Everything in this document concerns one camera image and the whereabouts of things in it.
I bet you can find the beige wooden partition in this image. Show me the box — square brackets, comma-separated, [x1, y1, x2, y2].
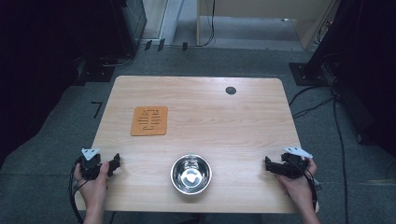
[195, 0, 341, 51]

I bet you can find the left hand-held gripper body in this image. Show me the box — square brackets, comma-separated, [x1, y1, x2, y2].
[78, 147, 104, 181]

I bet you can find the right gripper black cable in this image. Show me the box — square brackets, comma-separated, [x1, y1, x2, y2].
[289, 153, 323, 213]

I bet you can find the dark curtain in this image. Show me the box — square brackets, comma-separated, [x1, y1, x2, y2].
[306, 0, 396, 158]
[0, 0, 125, 169]

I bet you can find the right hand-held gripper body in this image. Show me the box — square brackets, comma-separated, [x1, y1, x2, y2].
[279, 146, 314, 180]

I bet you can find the long black floor cable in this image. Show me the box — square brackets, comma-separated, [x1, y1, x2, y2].
[332, 90, 350, 224]

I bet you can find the orange slotted square mat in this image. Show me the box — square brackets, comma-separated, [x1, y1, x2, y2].
[130, 105, 169, 137]

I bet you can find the thin black hanging cable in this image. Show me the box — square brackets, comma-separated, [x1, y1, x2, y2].
[186, 0, 217, 49]

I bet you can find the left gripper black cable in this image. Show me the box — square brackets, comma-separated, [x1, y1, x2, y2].
[68, 157, 92, 224]

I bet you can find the person's right hand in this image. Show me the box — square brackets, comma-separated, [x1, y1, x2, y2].
[275, 158, 318, 208]

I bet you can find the dark cabinet with glass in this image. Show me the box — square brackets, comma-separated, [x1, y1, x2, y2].
[106, 0, 149, 58]

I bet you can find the person's left hand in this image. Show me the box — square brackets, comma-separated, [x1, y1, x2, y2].
[73, 161, 110, 213]

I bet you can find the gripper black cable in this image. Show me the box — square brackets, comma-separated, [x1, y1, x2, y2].
[289, 153, 323, 213]
[68, 157, 92, 224]

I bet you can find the stainless steel bowl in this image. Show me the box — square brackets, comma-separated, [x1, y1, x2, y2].
[170, 153, 214, 196]

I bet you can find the black stand base plate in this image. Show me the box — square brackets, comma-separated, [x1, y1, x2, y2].
[288, 62, 332, 87]
[74, 59, 116, 86]

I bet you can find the black looped floor cable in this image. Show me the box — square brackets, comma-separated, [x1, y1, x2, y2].
[98, 53, 135, 68]

